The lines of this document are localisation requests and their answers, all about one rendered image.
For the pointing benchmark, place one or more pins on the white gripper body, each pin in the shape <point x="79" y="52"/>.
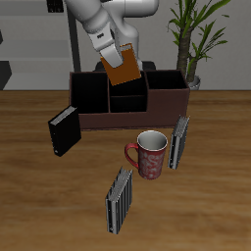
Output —
<point x="111" y="56"/>

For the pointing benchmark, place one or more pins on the orange book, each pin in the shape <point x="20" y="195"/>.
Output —
<point x="125" y="68"/>

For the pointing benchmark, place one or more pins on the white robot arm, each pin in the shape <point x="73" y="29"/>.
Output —
<point x="134" y="19"/>

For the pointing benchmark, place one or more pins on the dark brown desk caddy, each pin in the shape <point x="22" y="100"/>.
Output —
<point x="163" y="104"/>

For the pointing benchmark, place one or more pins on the black book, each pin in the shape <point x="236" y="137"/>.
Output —
<point x="65" y="134"/>

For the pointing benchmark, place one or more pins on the grey striped book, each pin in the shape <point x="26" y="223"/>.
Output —
<point x="119" y="202"/>
<point x="178" y="143"/>

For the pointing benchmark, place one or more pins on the black vertical pole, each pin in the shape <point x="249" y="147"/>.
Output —
<point x="74" y="45"/>

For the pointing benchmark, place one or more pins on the green pot plant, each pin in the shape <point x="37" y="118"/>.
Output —
<point x="184" y="42"/>

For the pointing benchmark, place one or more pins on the red patterned mug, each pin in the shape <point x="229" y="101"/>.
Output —
<point x="151" y="161"/>

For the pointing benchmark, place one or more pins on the small black wall panel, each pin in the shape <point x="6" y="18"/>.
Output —
<point x="55" y="5"/>

